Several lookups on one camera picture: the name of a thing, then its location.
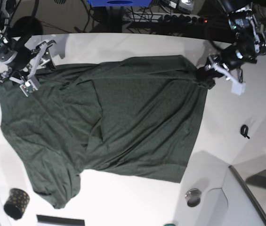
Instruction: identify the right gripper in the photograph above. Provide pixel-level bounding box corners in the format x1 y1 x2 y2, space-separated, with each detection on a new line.
0 40 56 82

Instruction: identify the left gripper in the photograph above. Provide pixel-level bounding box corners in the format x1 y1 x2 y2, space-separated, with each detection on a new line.
204 44 258 95

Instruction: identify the dark green t-shirt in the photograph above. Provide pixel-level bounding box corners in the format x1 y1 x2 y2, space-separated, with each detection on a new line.
0 55 215 209

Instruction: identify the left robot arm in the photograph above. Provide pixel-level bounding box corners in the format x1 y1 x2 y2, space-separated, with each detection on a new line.
109 0 266 95

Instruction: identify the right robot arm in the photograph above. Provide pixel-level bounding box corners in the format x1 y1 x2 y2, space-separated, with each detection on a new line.
0 0 56 84

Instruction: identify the small black clip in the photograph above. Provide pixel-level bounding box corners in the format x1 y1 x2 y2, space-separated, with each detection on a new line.
240 124 250 139

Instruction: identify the blue bin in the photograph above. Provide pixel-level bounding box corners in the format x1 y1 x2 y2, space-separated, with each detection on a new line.
87 0 152 7

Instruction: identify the black patterned cup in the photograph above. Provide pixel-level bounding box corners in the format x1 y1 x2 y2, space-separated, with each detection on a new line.
3 188 30 220

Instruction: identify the round metal table grommet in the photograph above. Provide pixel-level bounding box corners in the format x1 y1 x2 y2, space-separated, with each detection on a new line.
185 188 202 208

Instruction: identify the white power strip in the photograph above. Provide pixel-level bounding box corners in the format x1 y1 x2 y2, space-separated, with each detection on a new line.
123 11 208 24

